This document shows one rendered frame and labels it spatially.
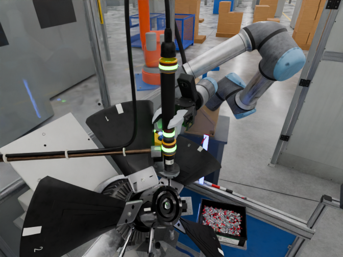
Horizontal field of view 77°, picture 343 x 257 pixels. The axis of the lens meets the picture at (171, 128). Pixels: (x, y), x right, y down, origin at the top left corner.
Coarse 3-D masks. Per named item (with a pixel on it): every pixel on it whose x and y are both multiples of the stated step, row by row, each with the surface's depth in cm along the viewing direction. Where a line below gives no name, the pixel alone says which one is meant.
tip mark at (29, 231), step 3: (24, 228) 44; (27, 228) 44; (30, 228) 44; (33, 228) 45; (36, 228) 45; (39, 228) 46; (24, 231) 44; (27, 231) 44; (30, 231) 45; (33, 231) 45; (36, 231) 45; (39, 231) 46; (24, 234) 44; (27, 234) 44; (30, 234) 45
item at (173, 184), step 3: (162, 177) 79; (159, 180) 78; (162, 180) 78; (165, 180) 78; (171, 180) 78; (165, 183) 76; (171, 183) 76; (174, 183) 76; (177, 183) 76; (156, 186) 75; (171, 186) 75; (174, 186) 75; (177, 186) 75; (180, 186) 75; (183, 186) 75; (180, 189) 74
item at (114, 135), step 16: (96, 112) 69; (112, 112) 70; (128, 112) 71; (144, 112) 72; (96, 128) 68; (112, 128) 69; (128, 128) 69; (144, 128) 71; (112, 144) 69; (144, 144) 69; (128, 160) 69; (144, 160) 69
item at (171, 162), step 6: (168, 30) 47; (168, 36) 47; (162, 42) 48; (168, 42) 48; (174, 42) 49; (162, 48) 48; (168, 48) 48; (174, 48) 48; (162, 54) 49; (168, 54) 48; (174, 54) 49; (168, 156) 65; (174, 156) 67; (168, 162) 67; (174, 162) 68; (168, 168) 68
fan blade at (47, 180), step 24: (48, 192) 46; (72, 192) 48; (96, 192) 52; (48, 216) 46; (72, 216) 49; (96, 216) 54; (120, 216) 59; (24, 240) 44; (48, 240) 48; (72, 240) 52
